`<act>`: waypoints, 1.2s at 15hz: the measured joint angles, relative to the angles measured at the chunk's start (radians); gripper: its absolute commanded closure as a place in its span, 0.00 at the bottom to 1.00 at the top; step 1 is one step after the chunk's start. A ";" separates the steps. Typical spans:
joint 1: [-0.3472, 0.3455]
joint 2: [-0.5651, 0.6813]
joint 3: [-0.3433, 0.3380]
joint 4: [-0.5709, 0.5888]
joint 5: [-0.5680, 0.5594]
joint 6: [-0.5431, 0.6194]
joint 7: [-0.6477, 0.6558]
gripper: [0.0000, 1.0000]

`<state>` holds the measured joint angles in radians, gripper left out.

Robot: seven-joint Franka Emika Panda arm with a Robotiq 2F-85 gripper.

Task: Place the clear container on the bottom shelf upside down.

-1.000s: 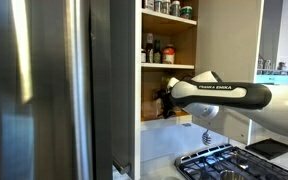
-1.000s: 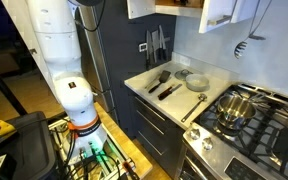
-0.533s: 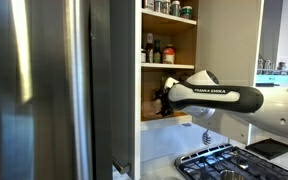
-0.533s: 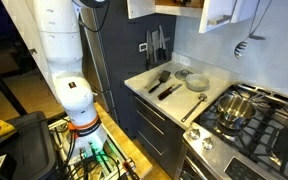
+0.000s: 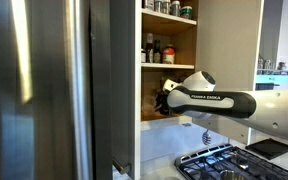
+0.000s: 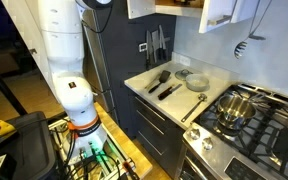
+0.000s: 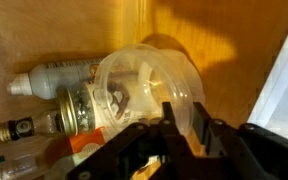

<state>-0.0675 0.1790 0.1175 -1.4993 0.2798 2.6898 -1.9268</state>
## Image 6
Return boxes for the black spatula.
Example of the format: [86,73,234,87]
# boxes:
[148,69,172,94]

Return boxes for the dark blue side panel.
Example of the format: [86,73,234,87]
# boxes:
[93,0,177,138]

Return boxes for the glass pot lid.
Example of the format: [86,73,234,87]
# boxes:
[174,68,194,82]

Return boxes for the white kitchen timer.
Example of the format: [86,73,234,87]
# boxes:
[138,42,149,53]

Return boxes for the dark base cabinet drawers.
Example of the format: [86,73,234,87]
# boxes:
[127,87,186,178]

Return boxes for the steel cleaver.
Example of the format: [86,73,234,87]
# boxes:
[150,29,159,64]

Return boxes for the stainless steel refrigerator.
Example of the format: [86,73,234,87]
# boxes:
[82,9,118,118]

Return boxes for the grey bowl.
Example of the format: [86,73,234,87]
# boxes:
[185,73,211,93]

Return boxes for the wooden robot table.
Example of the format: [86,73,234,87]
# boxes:
[47,101,154,180]

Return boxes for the steel stove knob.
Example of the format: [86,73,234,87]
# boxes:
[188,127,202,141]
[201,136,215,152]

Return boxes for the stainless steel pot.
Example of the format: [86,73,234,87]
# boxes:
[216,93,258,132]

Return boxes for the stainless gas stove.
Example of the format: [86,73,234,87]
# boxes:
[174,82,288,180]

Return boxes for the slotted hanging spoon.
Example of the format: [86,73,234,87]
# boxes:
[233,0,274,60]

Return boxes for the black plastic box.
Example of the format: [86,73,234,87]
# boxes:
[0,111,58,180]

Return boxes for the black tripod leg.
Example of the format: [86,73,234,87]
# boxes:
[0,54,28,117]

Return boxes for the steel handled utensil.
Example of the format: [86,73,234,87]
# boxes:
[144,73,162,90]

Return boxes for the black handled counter knife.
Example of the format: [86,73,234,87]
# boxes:
[157,83,184,101]

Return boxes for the black handled steel knife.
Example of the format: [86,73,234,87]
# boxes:
[157,31,163,63]
[161,24,168,62]

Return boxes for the white wall outlet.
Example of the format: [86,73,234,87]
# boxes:
[178,54,192,67]

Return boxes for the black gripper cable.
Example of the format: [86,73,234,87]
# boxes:
[80,3,114,34]

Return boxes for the red handled tool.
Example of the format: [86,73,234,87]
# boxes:
[121,159,141,180]

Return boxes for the white wall cabinet wooden interior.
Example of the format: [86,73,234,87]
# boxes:
[126,0,262,34]

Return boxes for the black cable bundle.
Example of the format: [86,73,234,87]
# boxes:
[50,126,132,180]

